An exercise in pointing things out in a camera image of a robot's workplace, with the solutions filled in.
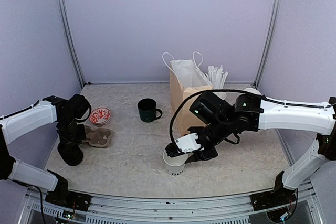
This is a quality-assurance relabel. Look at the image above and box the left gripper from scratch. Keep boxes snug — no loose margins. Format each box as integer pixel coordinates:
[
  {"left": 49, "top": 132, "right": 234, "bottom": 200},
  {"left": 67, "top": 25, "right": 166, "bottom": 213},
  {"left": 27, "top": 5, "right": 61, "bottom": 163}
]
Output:
[{"left": 58, "top": 116, "right": 87, "bottom": 146}]

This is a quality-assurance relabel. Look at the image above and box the white paper cup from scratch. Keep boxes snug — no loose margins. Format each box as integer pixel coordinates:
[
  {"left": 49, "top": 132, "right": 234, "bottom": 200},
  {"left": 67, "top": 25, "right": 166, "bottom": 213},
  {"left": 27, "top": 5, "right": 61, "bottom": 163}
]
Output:
[{"left": 163, "top": 151, "right": 189, "bottom": 176}]

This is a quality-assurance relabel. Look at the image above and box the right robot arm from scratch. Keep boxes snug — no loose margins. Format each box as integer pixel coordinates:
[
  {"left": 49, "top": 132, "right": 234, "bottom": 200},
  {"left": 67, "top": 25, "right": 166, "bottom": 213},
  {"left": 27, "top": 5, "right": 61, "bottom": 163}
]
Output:
[{"left": 175, "top": 90, "right": 335, "bottom": 205}]

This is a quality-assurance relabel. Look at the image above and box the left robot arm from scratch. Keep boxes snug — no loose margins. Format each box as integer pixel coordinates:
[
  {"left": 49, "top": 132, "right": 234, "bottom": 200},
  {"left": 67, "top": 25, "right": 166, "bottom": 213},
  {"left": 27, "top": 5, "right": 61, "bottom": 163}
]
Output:
[{"left": 1, "top": 94, "right": 92, "bottom": 206}]

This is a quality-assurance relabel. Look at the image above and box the stack of black lids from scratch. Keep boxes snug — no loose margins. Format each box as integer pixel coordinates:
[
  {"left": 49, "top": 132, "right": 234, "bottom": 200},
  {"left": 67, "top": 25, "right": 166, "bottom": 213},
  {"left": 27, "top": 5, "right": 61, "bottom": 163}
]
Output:
[{"left": 57, "top": 143, "right": 83, "bottom": 166}]

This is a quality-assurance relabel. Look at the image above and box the cardboard cup carrier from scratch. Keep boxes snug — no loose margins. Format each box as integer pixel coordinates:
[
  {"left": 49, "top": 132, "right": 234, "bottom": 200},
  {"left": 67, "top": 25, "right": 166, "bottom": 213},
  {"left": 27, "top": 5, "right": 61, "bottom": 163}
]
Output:
[{"left": 82, "top": 125, "right": 113, "bottom": 148}]

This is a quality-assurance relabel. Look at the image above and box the red patterned bowl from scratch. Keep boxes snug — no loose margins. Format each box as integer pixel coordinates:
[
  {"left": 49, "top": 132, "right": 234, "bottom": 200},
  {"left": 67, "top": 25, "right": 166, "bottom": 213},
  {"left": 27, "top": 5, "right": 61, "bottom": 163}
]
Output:
[{"left": 89, "top": 107, "right": 111, "bottom": 126}]

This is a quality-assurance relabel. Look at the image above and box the dark green mug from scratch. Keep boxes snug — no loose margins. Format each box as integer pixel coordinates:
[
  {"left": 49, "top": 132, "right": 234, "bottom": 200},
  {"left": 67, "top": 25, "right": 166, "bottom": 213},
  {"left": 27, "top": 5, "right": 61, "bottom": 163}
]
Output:
[{"left": 137, "top": 98, "right": 163, "bottom": 123}]

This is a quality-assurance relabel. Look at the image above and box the brown paper bag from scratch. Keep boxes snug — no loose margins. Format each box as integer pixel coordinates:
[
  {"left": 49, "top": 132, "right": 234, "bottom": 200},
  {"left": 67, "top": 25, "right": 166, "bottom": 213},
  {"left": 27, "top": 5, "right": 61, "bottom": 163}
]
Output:
[{"left": 162, "top": 51, "right": 213, "bottom": 137}]

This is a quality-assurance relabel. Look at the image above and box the black cup with straws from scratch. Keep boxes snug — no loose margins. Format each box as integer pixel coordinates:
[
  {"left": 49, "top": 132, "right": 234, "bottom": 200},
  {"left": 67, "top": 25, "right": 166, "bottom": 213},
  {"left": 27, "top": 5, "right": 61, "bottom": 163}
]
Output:
[{"left": 206, "top": 65, "right": 229, "bottom": 89}]

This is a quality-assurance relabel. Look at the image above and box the stack of white cups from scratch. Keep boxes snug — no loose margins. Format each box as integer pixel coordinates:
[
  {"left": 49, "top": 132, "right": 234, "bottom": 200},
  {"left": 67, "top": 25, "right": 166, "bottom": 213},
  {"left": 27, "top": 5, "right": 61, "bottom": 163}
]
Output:
[{"left": 244, "top": 88, "right": 261, "bottom": 95}]

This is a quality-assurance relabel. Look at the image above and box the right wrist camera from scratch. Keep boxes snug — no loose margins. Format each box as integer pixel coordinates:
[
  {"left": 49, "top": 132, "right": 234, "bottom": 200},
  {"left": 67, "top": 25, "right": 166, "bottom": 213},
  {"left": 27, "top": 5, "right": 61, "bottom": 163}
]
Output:
[{"left": 165, "top": 133, "right": 203, "bottom": 157}]

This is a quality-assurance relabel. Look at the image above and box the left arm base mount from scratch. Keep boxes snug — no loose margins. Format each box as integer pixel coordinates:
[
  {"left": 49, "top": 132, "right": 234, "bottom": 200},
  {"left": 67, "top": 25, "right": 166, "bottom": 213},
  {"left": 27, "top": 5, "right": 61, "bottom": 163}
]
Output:
[{"left": 45, "top": 188, "right": 91, "bottom": 212}]

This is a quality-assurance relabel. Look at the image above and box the front aluminium rail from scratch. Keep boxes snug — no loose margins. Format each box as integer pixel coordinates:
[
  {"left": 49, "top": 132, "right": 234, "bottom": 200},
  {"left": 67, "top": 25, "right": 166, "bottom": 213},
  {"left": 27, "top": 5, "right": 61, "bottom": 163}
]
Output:
[{"left": 18, "top": 184, "right": 323, "bottom": 224}]

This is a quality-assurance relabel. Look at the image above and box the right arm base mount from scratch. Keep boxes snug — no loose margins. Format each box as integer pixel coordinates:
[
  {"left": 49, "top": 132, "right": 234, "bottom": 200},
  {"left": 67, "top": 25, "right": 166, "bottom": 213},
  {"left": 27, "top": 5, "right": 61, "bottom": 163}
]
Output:
[{"left": 250, "top": 187, "right": 297, "bottom": 211}]

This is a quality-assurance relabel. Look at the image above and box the left aluminium frame post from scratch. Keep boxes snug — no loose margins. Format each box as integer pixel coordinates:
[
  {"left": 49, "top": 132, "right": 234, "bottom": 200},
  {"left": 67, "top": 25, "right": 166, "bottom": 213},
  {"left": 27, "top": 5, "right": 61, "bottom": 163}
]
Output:
[{"left": 57, "top": 0, "right": 86, "bottom": 89}]

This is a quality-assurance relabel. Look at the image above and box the aluminium frame post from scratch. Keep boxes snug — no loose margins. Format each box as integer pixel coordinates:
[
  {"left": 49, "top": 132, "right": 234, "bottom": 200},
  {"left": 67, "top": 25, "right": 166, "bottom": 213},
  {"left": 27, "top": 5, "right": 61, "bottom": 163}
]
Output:
[
  {"left": 254, "top": 0, "right": 281, "bottom": 89},
  {"left": 57, "top": 0, "right": 86, "bottom": 89}
]

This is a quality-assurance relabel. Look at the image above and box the right aluminium frame post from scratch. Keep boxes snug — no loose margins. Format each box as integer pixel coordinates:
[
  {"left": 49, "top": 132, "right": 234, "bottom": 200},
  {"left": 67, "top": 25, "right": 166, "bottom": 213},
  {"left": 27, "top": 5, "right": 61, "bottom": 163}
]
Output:
[{"left": 254, "top": 0, "right": 281, "bottom": 89}]

